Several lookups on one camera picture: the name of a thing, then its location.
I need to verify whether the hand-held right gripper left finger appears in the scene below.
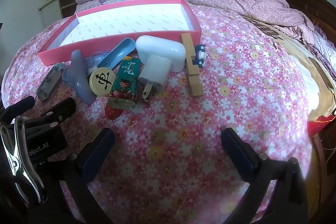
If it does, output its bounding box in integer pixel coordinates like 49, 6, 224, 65
56, 127, 116, 224

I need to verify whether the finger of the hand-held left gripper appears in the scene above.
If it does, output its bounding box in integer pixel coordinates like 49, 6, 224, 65
24, 97, 76, 135
0, 95, 36, 123

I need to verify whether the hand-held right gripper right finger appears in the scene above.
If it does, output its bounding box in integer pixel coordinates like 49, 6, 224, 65
221, 127, 309, 224

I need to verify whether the grey plastic plate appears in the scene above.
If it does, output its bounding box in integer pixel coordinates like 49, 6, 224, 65
37, 63, 66, 102

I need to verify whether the grey-blue curved plastic piece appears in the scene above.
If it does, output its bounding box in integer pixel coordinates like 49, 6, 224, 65
70, 49, 97, 105

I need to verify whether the blue correction tape dispenser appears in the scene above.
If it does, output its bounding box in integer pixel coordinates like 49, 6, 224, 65
62, 52, 111, 85

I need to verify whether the teal and yellow marker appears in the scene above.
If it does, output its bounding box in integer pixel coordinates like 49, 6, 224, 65
108, 57, 139, 110

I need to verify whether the light blue oblong case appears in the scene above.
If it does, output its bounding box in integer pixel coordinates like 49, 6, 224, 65
97, 38, 136, 76

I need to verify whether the wooden clothespin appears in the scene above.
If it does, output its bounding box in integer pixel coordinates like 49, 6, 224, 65
181, 33, 203, 97

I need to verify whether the white plug charger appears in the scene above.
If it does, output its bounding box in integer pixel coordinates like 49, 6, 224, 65
138, 55, 172, 103

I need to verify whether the pink cardboard box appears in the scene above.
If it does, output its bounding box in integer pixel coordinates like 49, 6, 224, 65
37, 0, 202, 66

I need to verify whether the white earbuds case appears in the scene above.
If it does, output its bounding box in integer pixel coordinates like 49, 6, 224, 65
136, 35, 187, 73

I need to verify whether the metal spring clip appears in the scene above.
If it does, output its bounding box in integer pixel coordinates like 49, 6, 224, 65
0, 116, 46, 204

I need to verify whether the round wooden chess piece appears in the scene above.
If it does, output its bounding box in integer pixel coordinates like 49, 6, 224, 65
88, 67, 115, 97

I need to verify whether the small red trinket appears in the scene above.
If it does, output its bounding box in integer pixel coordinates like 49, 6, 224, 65
105, 101, 124, 119

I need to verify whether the pink floral bedsheet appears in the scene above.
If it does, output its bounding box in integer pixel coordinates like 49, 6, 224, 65
1, 2, 319, 224

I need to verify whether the red cloth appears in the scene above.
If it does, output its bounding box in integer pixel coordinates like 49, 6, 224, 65
307, 114, 336, 138

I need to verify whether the cream bedside cabinet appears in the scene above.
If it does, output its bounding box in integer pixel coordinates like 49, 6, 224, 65
38, 0, 84, 30

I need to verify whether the small blue white toy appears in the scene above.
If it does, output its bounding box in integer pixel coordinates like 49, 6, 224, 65
193, 44, 206, 67

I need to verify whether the yellow printed blanket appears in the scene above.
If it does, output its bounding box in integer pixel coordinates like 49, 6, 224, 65
244, 15, 336, 122

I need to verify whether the cartoon print sheet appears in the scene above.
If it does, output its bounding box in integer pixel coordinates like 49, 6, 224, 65
100, 0, 139, 5

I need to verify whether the white patterned pillow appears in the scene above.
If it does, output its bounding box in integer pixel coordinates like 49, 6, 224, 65
312, 27, 336, 67

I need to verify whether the dark wooden headboard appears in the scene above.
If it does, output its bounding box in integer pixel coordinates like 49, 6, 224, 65
264, 0, 336, 30

